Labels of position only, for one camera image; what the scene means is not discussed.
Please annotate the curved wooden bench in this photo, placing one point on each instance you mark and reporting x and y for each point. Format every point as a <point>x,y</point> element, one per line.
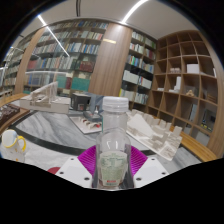
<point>11,99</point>
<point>196,148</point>

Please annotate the clear plastic drink bottle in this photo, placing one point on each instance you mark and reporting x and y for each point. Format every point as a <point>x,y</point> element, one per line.
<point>113,146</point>

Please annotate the large wooden bookshelf with books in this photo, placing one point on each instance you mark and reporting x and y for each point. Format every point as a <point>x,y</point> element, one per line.
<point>66,56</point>

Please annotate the dark grey building model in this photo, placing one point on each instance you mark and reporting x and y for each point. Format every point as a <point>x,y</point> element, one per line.
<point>80,101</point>

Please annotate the narrow wooden bookshelf with books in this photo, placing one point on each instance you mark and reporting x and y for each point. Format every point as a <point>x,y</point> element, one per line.
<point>138,70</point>

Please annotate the wooden cubby shelf unit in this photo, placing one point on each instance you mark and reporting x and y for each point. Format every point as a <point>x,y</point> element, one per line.
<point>186,83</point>

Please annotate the white architectural ramp model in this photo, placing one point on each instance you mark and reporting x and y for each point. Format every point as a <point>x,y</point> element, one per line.
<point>43,101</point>

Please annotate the small white model with red details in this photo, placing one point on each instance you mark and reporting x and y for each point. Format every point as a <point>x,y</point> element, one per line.
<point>85,125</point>

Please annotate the distant bookshelf row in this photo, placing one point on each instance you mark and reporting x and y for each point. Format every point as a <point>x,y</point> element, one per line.
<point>11,73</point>

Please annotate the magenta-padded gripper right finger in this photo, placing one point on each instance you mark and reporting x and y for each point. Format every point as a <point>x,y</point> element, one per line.
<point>150,170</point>

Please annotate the ceiling light strip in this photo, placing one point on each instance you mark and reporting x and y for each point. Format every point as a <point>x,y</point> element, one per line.
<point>133,10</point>

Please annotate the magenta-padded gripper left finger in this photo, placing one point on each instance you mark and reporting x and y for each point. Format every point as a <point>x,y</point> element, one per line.
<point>75,171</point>

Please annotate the white city block model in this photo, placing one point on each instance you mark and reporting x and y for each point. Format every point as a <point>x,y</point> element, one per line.
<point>156,136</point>

